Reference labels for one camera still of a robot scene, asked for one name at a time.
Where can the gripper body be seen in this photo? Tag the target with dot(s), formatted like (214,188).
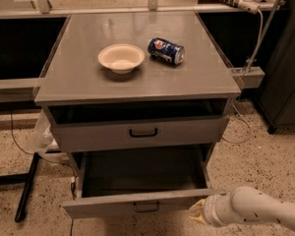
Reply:
(210,209)

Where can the grey drawer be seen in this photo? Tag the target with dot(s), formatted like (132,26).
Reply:
(139,180)
(139,133)

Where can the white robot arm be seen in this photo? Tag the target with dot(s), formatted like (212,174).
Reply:
(244,205)

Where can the grey drawer cabinet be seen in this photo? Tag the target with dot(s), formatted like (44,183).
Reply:
(77,89)

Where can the dark grey side cabinet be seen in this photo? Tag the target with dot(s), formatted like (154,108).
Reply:
(276,96)

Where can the blue soda can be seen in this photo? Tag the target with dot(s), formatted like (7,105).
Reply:
(166,51)

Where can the clear plastic bag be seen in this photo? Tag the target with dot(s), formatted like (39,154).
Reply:
(42,141)

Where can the black floor stand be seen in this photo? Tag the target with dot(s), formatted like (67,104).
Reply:
(27,180)

